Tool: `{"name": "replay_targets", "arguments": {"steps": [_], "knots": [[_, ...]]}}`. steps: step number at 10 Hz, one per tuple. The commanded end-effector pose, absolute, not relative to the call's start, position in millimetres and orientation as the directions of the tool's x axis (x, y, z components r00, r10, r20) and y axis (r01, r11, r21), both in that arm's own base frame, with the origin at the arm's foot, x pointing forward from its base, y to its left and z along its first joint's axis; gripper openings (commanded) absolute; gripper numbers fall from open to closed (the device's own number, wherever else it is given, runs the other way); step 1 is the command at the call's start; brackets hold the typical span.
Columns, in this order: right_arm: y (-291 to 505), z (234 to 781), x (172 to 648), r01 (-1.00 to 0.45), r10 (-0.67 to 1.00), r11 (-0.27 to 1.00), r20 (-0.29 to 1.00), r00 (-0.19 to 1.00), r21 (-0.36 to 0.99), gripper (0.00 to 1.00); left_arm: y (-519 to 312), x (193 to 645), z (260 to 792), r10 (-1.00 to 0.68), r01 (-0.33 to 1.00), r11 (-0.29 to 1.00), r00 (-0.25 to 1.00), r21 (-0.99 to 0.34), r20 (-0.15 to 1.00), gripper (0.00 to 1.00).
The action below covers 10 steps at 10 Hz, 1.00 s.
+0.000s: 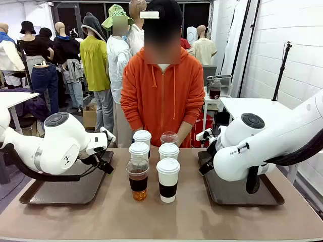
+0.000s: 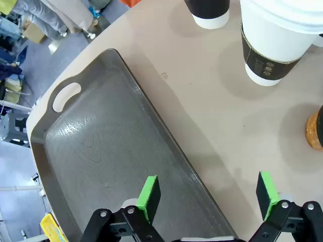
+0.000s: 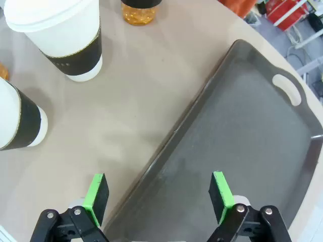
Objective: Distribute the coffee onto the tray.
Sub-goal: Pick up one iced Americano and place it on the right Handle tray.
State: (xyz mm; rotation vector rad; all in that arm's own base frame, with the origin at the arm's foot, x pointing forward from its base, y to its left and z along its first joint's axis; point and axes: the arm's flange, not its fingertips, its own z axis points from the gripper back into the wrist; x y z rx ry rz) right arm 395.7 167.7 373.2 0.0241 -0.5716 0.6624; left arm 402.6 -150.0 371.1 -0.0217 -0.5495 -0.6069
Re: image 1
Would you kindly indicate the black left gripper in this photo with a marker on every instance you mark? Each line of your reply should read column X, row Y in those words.
column 94, row 157

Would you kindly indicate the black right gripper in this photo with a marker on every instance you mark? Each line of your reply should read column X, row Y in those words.
column 213, row 150

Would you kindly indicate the white paper coffee cup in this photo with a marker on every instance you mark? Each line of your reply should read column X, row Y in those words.
column 169, row 151
column 139, row 151
column 168, row 181
column 142, row 137

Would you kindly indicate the clear domed iced tea cup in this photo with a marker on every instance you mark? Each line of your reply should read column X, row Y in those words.
column 169, row 138

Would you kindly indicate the person's left forearm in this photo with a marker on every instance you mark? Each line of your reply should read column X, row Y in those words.
column 188, row 126

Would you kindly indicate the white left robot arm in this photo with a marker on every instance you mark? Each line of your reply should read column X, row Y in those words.
column 58, row 148

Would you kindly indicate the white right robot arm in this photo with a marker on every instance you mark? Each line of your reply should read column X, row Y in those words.
column 252, row 151

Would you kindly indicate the brown plastic tray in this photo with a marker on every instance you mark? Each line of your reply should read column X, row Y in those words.
column 234, row 195
column 65, row 194

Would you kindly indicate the person's left hand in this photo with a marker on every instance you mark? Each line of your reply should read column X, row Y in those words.
column 182, row 140

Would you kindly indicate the clear flat-lid iced tea cup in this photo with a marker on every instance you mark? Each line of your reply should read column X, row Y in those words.
column 138, row 180

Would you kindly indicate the red bag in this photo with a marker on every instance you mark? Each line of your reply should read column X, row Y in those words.
column 202, row 128

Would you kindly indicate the white side cart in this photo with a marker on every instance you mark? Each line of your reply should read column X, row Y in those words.
column 208, row 106

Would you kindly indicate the glass jar of dark liquid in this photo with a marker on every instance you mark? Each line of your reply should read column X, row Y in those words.
column 215, row 90

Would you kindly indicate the person in orange hoodie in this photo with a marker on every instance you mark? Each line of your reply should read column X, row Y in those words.
column 161, row 100

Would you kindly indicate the grey stool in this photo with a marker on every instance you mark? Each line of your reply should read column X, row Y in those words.
column 3, row 167

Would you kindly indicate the mannequin in yellow-green shirt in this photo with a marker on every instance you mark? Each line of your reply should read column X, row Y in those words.
column 94, row 65

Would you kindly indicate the mannequin with green checked hat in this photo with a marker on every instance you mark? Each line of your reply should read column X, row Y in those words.
column 117, row 60

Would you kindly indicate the mannequin torso in blue jeans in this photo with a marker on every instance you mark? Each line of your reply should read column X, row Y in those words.
column 44, row 78

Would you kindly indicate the white table with grey legs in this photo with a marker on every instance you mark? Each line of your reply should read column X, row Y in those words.
column 17, row 97

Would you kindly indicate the mannequin in cream shirt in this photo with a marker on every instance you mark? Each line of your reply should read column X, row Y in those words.
column 204, row 50

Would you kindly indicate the mannequin in black jacket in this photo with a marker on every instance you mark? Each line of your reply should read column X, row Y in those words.
column 68, row 55

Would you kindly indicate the black tripod stand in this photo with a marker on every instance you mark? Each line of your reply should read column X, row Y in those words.
column 280, row 75

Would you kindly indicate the mannequin in white shirt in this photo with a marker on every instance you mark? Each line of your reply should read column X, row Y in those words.
column 136, row 37

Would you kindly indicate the white round fan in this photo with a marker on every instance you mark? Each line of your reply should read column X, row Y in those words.
column 191, row 35

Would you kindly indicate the black slanted light-stand pole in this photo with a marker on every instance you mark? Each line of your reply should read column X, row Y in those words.
column 252, row 37

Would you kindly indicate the mannequin with black bucket hat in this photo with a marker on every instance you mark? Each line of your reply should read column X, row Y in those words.
column 32, row 48

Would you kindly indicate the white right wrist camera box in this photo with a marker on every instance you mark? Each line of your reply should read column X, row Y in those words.
column 203, row 134

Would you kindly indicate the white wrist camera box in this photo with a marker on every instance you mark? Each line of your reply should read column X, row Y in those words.
column 203, row 134
column 108, row 134

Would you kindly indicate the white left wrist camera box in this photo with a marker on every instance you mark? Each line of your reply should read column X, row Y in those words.
column 108, row 134

